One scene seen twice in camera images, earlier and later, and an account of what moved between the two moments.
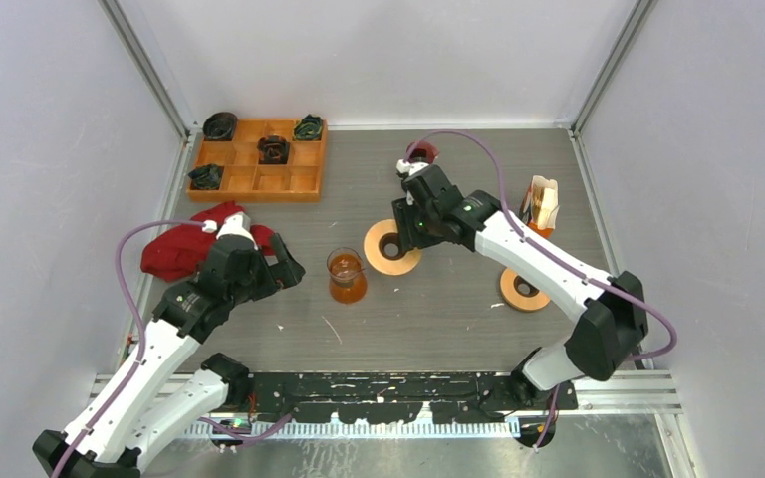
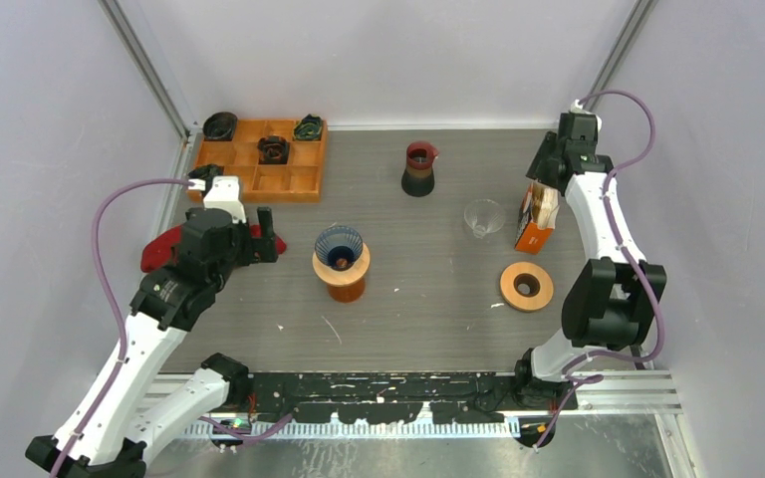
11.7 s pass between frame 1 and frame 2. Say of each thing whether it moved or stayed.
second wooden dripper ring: stayed
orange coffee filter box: stayed
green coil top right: stayed
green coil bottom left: stayed
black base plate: stayed
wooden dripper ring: moved
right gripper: moved
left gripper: moved
